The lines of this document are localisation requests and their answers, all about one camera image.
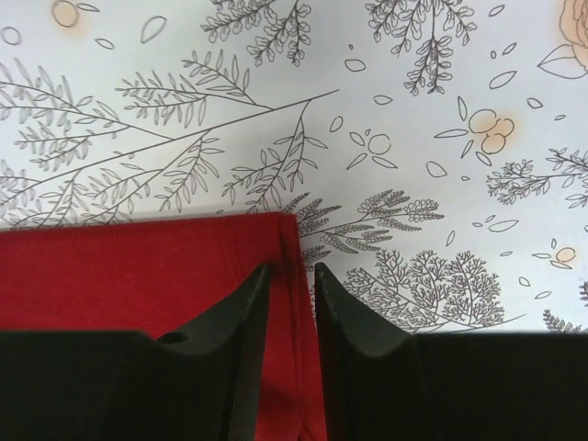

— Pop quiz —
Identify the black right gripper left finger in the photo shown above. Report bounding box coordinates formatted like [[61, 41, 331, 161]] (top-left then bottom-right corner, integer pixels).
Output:
[[1, 265, 270, 440]]

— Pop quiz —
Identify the dark red t-shirt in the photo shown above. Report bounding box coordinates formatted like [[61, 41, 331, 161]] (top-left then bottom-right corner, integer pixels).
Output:
[[1, 212, 326, 440]]

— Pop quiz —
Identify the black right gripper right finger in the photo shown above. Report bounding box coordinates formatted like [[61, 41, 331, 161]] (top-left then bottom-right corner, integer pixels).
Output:
[[315, 264, 587, 440]]

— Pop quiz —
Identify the floral patterned table mat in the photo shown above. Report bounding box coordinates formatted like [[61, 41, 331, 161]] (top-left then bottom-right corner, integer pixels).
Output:
[[1, 1, 587, 334]]

